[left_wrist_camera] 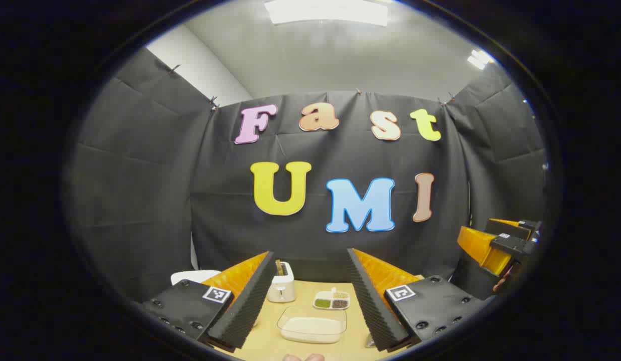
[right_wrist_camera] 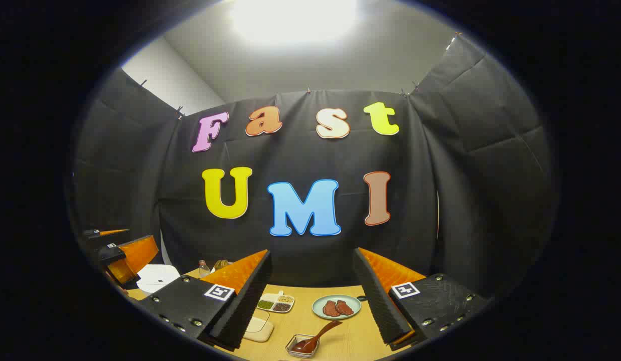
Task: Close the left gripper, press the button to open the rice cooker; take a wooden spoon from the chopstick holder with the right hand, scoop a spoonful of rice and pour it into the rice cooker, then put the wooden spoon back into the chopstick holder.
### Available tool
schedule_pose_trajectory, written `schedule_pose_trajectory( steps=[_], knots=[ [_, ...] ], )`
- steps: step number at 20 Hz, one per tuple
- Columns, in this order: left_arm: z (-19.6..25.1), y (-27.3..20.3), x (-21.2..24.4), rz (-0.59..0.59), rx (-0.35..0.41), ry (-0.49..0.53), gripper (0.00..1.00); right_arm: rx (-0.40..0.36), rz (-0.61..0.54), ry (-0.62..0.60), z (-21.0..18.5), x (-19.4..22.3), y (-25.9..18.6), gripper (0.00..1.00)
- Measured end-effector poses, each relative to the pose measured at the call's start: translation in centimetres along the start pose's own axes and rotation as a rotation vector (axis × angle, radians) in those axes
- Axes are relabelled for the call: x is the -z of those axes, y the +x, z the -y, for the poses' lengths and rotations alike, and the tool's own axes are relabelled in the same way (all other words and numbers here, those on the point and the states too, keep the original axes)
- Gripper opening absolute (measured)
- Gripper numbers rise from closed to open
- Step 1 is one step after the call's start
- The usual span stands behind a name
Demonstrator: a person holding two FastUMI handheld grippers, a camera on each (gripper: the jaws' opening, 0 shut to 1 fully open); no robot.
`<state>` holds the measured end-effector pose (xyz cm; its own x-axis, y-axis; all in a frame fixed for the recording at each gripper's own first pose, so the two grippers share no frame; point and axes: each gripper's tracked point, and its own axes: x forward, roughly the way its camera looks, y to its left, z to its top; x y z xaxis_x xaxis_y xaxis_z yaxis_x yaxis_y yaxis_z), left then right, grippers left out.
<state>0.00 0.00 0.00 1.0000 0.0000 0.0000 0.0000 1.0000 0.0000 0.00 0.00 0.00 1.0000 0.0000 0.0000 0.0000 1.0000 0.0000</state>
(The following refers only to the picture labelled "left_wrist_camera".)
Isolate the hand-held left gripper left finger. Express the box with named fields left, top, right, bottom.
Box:
left=141, top=251, right=277, bottom=353

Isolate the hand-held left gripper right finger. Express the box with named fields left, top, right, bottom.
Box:
left=346, top=248, right=488, bottom=352

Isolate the white rice cooker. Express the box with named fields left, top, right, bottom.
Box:
left=171, top=270, right=222, bottom=286

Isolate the white toaster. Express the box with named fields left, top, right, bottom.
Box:
left=267, top=261, right=296, bottom=303

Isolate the white divided bean dish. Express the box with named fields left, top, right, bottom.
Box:
left=313, top=287, right=351, bottom=310

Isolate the clear plastic container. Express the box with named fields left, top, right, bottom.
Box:
left=277, top=305, right=348, bottom=344

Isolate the black backdrop cloth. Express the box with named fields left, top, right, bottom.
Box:
left=65, top=48, right=549, bottom=306

